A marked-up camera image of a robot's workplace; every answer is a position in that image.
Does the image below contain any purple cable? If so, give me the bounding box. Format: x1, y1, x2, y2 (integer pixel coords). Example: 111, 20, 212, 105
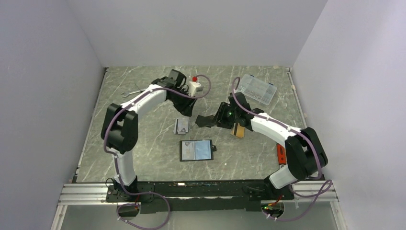
103, 74, 212, 230
230, 76, 333, 222

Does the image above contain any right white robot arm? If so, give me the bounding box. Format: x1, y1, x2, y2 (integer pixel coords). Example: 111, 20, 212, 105
195, 92, 328, 199

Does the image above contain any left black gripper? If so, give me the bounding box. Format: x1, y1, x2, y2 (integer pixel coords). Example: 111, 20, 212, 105
169, 88, 198, 117

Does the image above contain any aluminium frame rail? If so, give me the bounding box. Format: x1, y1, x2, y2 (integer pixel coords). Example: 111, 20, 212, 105
58, 183, 108, 206

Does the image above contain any clear plastic organizer box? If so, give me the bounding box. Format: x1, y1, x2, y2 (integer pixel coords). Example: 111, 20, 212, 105
236, 74, 277, 105

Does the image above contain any tan wooden block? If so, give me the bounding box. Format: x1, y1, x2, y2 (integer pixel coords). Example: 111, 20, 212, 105
231, 123, 245, 138

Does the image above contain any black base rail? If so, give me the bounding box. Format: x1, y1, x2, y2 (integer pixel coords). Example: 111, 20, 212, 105
106, 179, 294, 214

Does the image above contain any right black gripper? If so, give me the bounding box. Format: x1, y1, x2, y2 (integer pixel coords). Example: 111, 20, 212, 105
211, 102, 240, 129

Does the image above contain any orange handled tool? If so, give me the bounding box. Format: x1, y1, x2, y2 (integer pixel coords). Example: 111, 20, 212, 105
276, 143, 287, 167

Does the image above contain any silver open-end wrench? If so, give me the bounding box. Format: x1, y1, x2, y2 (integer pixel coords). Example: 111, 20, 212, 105
121, 90, 144, 98

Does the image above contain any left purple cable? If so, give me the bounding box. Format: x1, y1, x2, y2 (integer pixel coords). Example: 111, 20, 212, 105
103, 74, 212, 230

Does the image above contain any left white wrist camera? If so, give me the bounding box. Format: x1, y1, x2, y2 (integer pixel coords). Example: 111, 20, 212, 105
187, 76, 203, 96

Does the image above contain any black leather card holder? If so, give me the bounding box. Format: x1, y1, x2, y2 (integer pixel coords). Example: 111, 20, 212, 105
179, 139, 217, 162

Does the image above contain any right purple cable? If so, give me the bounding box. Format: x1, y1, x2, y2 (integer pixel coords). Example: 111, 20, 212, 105
230, 76, 333, 222

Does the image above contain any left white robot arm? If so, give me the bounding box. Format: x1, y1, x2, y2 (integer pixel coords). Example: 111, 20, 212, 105
101, 69, 203, 201

